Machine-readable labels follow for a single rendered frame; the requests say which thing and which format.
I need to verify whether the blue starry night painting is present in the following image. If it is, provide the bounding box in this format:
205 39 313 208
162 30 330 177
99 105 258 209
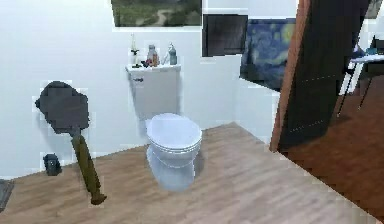
239 18 297 92

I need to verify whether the white toilet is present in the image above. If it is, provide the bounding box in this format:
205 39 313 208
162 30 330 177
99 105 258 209
125 63 203 193

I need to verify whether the grey soap bottle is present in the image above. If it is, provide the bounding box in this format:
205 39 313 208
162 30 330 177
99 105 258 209
167 42 178 66

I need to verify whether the orange bottle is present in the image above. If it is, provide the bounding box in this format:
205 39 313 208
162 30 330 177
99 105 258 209
146 44 160 67

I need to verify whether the green landscape framed picture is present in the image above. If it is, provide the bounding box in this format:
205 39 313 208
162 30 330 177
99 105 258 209
110 0 203 28

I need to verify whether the dark brown room door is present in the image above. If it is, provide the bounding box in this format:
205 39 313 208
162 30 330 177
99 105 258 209
269 0 371 153

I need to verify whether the white table with black legs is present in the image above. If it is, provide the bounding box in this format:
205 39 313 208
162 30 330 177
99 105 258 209
336 54 384 118

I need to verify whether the small black object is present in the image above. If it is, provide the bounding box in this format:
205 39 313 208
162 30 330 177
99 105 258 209
43 153 63 177

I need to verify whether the white spray bottle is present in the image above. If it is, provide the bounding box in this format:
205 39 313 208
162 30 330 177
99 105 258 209
130 33 140 68

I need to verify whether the plunger with olive handle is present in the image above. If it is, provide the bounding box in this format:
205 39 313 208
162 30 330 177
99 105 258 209
35 80 108 206

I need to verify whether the blue object on table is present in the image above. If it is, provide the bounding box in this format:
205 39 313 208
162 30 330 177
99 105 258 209
352 44 366 60

